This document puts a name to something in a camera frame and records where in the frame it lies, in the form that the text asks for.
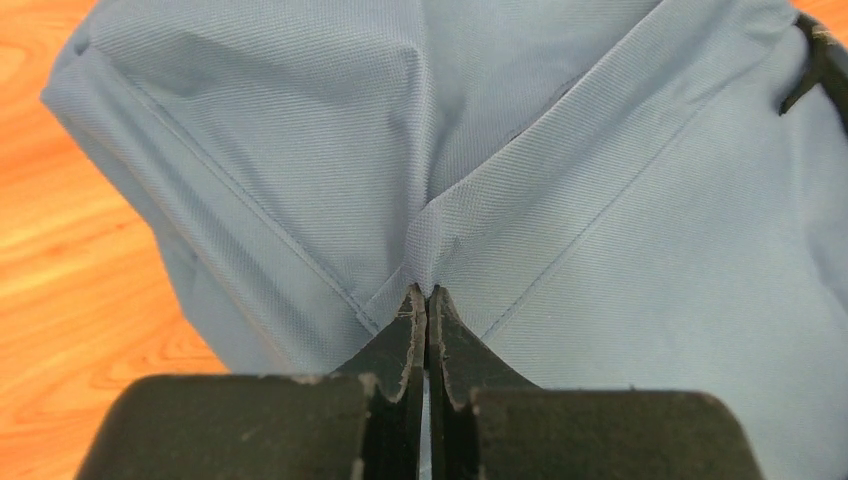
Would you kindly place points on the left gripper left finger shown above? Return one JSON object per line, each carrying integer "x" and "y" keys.
{"x": 362, "y": 421}

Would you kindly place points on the blue-grey backpack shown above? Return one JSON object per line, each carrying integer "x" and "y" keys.
{"x": 606, "y": 188}

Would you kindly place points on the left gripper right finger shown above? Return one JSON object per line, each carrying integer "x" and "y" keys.
{"x": 490, "y": 422}

